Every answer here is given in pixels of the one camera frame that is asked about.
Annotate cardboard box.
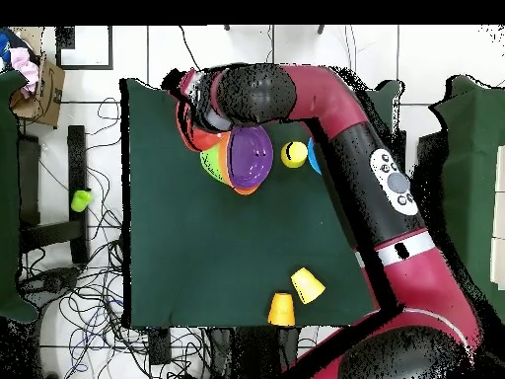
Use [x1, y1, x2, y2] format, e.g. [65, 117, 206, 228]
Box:
[9, 58, 66, 128]

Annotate yellow-orange cup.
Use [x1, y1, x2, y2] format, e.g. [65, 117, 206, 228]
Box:
[290, 266, 319, 295]

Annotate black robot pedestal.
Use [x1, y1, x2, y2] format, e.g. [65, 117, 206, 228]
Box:
[208, 327, 301, 379]

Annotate green cup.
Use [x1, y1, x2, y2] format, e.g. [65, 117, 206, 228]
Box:
[70, 189, 95, 213]

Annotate orange cup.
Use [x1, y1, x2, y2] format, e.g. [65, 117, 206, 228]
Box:
[267, 292, 296, 328]

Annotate small black box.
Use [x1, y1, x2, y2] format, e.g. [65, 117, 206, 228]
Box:
[147, 327, 172, 366]

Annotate white box stack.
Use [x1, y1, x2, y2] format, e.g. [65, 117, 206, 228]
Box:
[489, 145, 505, 291]

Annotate dark green tablecloth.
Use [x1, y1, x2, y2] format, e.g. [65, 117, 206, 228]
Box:
[119, 78, 403, 331]

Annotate blue bowl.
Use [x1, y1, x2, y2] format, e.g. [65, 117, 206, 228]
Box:
[307, 136, 323, 176]

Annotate black framed white board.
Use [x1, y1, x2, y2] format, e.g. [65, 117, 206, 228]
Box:
[55, 26, 114, 71]

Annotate large orange bowl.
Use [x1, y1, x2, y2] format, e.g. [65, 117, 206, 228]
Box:
[218, 131, 262, 196]

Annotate purple bowl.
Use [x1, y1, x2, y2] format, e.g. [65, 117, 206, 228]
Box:
[226, 125, 274, 190]

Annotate pink cloth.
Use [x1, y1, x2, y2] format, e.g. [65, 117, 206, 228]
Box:
[9, 46, 40, 98]

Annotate green cloth covered table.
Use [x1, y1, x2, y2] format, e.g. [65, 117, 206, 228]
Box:
[429, 74, 505, 317]
[0, 70, 38, 325]

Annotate red bowl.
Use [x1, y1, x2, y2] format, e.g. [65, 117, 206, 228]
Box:
[175, 100, 232, 154]

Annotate black bench frame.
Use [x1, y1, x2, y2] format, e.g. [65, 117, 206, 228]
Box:
[17, 124, 90, 265]

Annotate black floor cable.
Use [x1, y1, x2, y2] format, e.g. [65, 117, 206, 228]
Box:
[178, 26, 202, 72]

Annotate green bowl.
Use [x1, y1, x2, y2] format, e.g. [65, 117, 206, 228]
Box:
[199, 143, 234, 187]

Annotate tangled black cables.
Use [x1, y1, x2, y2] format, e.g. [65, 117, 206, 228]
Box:
[19, 98, 210, 379]

